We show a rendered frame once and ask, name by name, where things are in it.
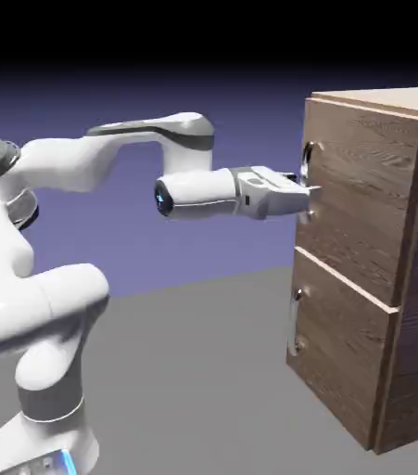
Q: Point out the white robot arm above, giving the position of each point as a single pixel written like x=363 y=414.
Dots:
x=64 y=163

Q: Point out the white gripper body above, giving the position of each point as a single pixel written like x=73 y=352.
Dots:
x=286 y=198

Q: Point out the brown wooden cabinet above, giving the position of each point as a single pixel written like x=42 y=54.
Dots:
x=416 y=259

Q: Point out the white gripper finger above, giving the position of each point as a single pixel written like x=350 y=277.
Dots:
x=314 y=189
x=290 y=176

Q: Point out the wooden cabinet door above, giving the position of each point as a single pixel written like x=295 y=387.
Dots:
x=360 y=207
x=342 y=352

